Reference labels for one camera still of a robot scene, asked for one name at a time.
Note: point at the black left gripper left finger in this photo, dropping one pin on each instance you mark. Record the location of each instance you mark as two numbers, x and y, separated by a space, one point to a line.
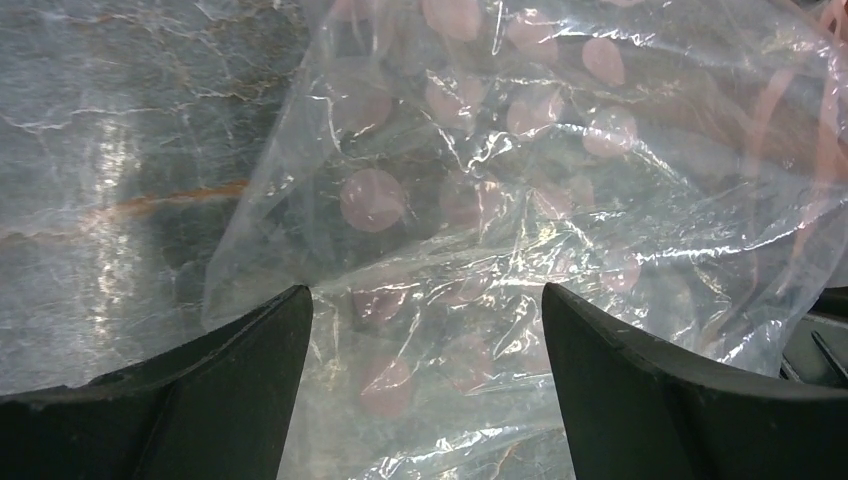
217 407

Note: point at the clear zip top bag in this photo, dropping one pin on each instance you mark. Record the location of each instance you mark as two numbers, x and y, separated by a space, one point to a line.
681 165

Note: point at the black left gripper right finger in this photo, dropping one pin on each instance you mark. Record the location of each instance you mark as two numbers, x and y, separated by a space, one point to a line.
635 406

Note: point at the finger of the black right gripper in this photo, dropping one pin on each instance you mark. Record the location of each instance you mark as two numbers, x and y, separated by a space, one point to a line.
816 352

